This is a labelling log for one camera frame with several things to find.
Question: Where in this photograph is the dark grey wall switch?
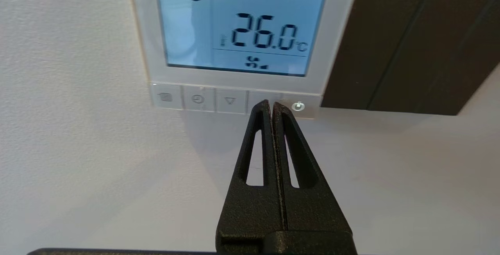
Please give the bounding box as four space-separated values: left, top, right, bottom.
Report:
320 0 500 116

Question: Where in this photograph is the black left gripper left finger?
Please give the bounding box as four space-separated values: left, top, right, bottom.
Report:
216 100 288 255

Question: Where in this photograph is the white wall thermostat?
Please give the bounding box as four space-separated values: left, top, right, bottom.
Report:
127 0 362 120

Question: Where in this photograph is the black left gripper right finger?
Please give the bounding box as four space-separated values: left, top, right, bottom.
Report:
272 101 353 232

